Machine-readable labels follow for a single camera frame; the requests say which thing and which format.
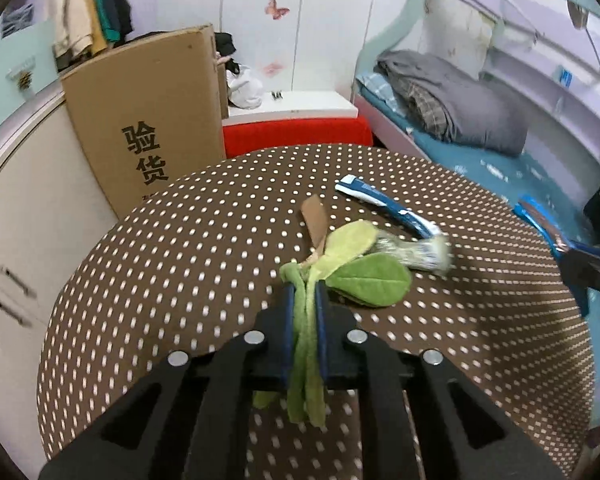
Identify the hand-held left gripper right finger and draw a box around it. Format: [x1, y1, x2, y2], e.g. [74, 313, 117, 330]
[315, 282, 567, 480]

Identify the light blue striped pillow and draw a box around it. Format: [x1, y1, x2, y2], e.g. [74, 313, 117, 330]
[355, 71, 407, 112]

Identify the red bench with white top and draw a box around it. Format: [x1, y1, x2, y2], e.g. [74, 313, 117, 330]
[221, 90, 374, 160]

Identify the grey duvet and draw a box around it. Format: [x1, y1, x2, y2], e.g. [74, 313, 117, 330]
[374, 50, 529, 157]

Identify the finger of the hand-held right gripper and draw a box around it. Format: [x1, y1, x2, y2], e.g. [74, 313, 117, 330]
[560, 241, 600, 317]

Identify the white wall shelf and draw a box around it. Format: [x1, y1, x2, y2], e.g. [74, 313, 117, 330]
[480, 0, 600, 181]

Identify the crumpled silver wrapper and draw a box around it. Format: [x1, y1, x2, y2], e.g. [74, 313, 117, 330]
[374, 235, 454, 277]

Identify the brown leather tag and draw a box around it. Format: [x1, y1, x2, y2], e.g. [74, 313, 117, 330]
[300, 196, 329, 261]

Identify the beige hanging garment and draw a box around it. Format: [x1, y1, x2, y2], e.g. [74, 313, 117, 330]
[46, 0, 99, 59]

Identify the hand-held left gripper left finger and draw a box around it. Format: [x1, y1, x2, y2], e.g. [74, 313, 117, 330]
[39, 282, 299, 480]

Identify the green felt leaf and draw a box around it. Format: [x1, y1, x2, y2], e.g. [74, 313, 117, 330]
[252, 221, 414, 432]

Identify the pink butterfly wall sticker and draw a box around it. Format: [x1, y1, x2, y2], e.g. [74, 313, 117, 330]
[264, 0, 291, 22]

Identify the light blue panel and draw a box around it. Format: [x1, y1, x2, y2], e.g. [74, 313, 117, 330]
[0, 20, 62, 147]

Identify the white bed frame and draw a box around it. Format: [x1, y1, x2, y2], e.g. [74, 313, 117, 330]
[350, 0, 600, 161]

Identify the yellow hanging garment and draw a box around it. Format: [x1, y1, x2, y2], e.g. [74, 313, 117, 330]
[77, 0, 109, 56]

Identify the green hanging garment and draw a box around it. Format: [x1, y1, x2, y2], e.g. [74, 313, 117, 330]
[92, 0, 124, 44]

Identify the grey plaid pillow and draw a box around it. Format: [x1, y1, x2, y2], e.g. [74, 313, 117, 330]
[407, 81, 457, 142]

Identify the large cardboard box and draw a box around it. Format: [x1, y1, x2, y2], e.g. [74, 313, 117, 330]
[60, 23, 229, 221]

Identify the brown polka-dot round table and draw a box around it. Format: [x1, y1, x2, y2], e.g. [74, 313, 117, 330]
[36, 143, 597, 480]

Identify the black cloth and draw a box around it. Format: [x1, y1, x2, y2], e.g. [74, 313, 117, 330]
[213, 32, 239, 74]

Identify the black cabinet handle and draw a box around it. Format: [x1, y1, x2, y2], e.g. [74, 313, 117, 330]
[0, 297, 33, 330]
[0, 265, 37, 298]

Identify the white cloth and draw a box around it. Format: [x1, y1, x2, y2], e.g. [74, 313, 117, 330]
[225, 65, 264, 110]

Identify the blue white wrapper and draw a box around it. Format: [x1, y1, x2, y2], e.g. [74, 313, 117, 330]
[334, 174, 444, 239]

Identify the white cabinet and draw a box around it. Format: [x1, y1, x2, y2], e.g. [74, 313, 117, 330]
[0, 77, 123, 461]

